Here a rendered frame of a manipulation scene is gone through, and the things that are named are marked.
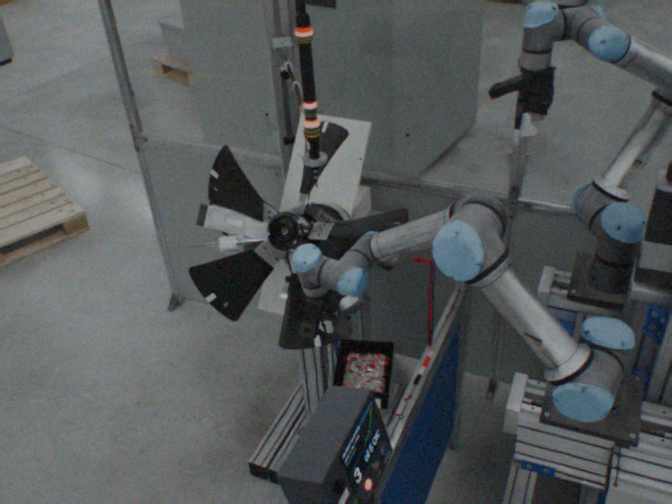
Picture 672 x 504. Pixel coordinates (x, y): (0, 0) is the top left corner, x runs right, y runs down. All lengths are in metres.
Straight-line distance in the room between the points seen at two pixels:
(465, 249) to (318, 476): 0.54
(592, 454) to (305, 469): 0.81
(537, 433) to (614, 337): 0.36
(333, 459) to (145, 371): 2.20
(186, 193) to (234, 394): 0.96
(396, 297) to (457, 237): 1.66
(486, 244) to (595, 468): 0.74
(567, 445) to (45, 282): 3.16
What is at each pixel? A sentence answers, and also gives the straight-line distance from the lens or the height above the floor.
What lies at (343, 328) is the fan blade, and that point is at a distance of 2.14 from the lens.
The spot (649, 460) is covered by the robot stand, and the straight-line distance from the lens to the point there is 1.91.
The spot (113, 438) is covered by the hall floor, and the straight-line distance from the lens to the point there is 3.31.
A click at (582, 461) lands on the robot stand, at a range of 1.98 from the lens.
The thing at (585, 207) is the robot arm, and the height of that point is 1.23.
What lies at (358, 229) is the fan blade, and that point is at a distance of 2.09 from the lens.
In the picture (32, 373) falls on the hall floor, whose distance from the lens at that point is 3.76.
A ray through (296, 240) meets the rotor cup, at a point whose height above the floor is 1.21.
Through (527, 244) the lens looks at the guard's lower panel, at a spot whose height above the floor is 0.81.
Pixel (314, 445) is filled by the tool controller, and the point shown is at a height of 1.24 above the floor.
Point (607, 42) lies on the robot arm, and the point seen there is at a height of 1.79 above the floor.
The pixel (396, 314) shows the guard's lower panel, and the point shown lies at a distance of 3.18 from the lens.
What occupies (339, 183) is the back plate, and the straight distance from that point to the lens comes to 2.36.
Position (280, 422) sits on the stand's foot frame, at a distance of 3.07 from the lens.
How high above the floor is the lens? 2.39
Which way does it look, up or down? 37 degrees down
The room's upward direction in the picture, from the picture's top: 4 degrees counter-clockwise
